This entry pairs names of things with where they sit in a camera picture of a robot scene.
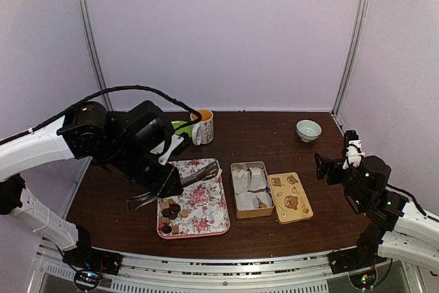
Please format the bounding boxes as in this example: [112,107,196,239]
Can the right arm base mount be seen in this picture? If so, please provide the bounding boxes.
[327,247,387,274]

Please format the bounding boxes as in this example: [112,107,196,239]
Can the metal tongs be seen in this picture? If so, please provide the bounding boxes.
[126,162,220,211]

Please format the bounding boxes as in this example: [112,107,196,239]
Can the floral rectangular tray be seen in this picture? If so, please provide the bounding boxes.
[156,159,230,239]

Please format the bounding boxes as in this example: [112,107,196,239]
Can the pale blue ceramic bowl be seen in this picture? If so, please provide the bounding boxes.
[296,119,322,143]

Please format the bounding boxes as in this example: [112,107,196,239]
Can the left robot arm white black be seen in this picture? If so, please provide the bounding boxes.
[1,101,184,270]

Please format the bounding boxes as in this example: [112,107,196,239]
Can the beige bear tin box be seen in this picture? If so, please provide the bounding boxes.
[230,161,274,220]

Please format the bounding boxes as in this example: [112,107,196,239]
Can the white mug orange inside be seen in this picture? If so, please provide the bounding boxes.
[192,109,214,146]

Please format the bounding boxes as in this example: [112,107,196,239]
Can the beige bear tin lid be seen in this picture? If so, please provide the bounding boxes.
[268,172,313,224]

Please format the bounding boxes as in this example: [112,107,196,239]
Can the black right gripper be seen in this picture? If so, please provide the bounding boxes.
[314,152,368,210]

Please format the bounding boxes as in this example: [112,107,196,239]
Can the dark round chocolate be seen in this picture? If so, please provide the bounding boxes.
[169,203,181,213]
[161,224,172,234]

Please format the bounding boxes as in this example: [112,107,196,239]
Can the dark round chocolate front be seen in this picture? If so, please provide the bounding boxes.
[161,224,172,234]

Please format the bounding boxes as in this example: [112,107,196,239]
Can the green plastic plate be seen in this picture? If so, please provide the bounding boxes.
[171,120,193,139]

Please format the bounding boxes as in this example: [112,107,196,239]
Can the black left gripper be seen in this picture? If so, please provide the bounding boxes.
[104,140,184,199]

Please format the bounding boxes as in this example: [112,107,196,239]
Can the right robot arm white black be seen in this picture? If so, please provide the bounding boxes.
[314,130,438,273]

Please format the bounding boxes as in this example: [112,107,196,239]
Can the left aluminium frame post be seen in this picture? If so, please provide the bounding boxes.
[78,0,107,91]

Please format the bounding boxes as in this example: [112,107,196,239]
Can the tan chocolate square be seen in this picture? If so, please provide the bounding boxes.
[171,225,180,235]

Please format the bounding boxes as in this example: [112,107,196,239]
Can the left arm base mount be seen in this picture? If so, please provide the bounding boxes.
[63,248,123,275]

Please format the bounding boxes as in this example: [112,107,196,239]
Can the aluminium frame post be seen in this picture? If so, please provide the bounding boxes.
[331,0,370,119]
[78,0,107,91]

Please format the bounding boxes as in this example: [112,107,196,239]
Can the right aluminium frame post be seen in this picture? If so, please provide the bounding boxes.
[331,0,370,119]

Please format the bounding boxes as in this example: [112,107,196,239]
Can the aluminium front rail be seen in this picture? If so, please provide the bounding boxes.
[25,238,427,292]

